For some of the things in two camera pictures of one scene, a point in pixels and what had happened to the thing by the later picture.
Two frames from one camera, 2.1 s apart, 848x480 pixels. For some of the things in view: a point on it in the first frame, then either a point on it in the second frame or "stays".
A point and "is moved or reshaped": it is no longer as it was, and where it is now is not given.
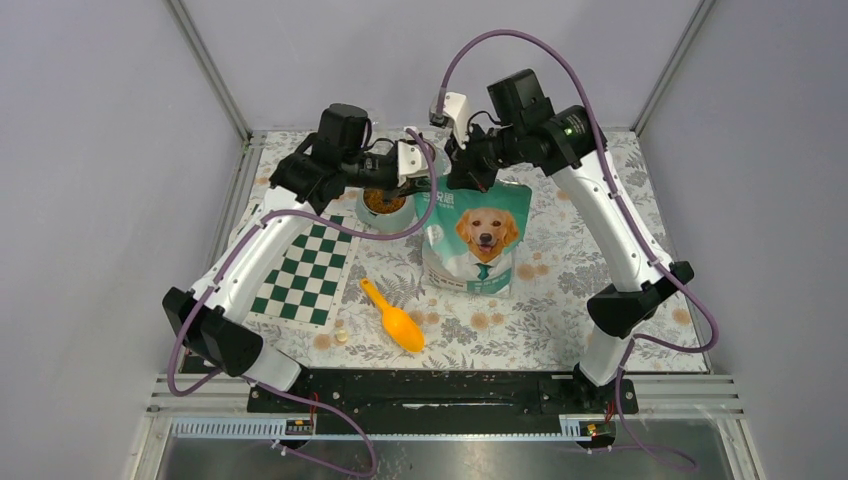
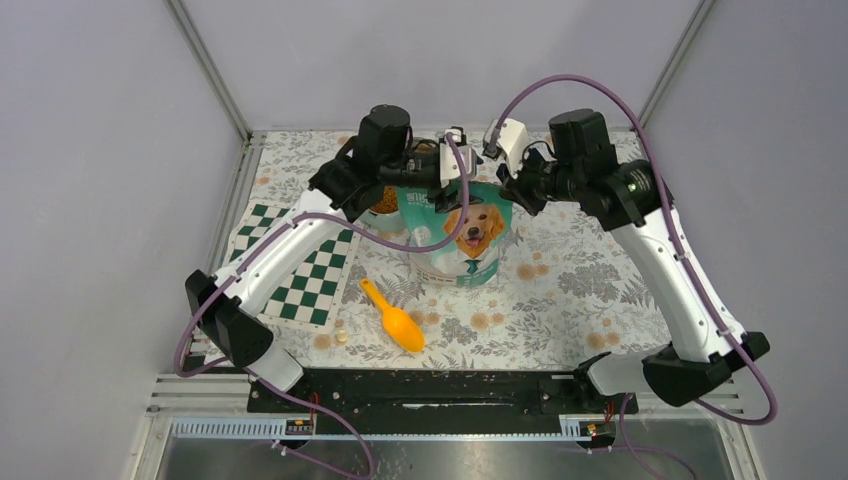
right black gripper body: (482, 156) → (539, 179)
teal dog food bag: (470, 241) is moved or reshaped
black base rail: (442, 402) stays
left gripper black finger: (414, 184) → (452, 200)
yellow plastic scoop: (399, 326) stays
